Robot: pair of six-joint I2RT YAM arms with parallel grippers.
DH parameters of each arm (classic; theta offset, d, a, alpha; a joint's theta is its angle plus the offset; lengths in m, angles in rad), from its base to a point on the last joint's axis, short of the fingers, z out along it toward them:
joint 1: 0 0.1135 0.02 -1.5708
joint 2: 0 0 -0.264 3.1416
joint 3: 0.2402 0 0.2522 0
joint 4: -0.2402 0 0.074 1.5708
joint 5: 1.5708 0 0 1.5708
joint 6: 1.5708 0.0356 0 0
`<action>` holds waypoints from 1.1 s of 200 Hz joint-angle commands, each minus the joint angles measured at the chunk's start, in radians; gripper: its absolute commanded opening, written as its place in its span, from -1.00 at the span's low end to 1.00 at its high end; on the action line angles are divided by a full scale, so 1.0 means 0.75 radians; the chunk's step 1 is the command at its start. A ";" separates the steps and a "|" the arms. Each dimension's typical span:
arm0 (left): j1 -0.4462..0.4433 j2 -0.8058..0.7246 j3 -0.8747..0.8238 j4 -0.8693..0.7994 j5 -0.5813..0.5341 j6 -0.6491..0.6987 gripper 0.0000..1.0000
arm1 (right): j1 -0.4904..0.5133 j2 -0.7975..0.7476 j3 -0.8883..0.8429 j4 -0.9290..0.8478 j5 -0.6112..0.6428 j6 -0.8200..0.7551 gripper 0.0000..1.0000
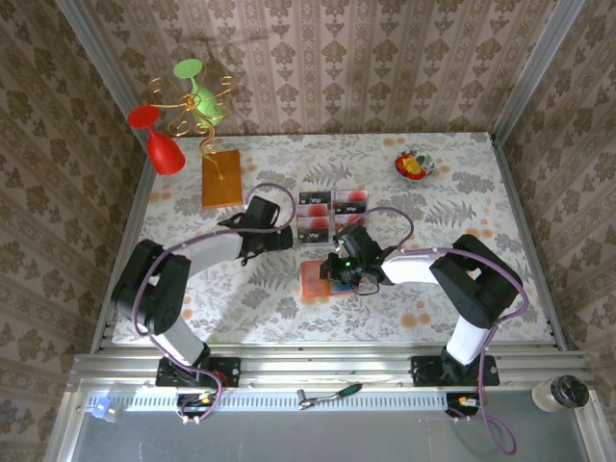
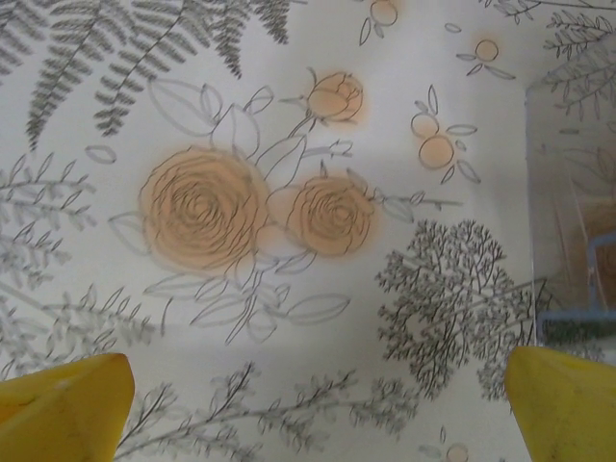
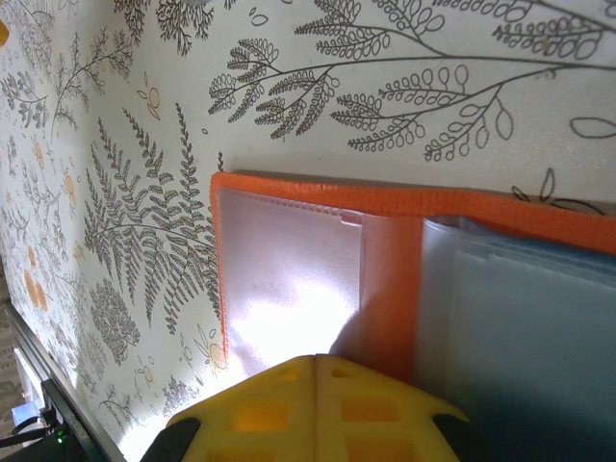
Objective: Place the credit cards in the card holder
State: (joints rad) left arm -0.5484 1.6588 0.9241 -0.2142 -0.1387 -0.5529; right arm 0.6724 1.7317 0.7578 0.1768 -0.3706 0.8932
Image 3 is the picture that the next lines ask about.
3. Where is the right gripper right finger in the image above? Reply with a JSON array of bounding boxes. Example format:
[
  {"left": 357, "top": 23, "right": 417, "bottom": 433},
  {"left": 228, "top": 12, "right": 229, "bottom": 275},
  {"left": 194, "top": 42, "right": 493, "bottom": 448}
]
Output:
[{"left": 316, "top": 354, "right": 487, "bottom": 462}]

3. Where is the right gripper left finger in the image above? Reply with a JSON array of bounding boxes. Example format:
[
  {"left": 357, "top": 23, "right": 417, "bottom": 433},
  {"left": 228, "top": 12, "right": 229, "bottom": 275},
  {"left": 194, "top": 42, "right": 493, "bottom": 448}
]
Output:
[{"left": 153, "top": 354, "right": 318, "bottom": 462}]

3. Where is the orange card holder wallet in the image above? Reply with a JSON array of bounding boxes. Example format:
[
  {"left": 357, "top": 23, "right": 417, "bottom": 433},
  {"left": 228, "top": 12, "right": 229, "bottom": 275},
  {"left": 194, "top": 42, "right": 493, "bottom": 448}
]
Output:
[{"left": 210, "top": 170, "right": 616, "bottom": 462}]

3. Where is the blue white connector plug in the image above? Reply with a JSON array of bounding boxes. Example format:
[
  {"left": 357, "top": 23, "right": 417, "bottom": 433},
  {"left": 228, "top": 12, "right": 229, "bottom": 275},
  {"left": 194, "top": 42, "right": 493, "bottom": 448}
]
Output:
[{"left": 12, "top": 401, "right": 47, "bottom": 432}]

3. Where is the floral patterned tablecloth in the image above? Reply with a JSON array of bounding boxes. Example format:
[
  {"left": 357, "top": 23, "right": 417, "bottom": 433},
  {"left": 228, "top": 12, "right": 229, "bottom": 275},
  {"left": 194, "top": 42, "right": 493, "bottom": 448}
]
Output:
[{"left": 0, "top": 0, "right": 616, "bottom": 462}]

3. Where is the aluminium mounting rail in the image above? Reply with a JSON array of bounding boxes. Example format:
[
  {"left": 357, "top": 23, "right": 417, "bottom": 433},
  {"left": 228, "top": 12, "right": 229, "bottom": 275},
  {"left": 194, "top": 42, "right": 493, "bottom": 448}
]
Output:
[{"left": 2, "top": 300, "right": 129, "bottom": 462}]

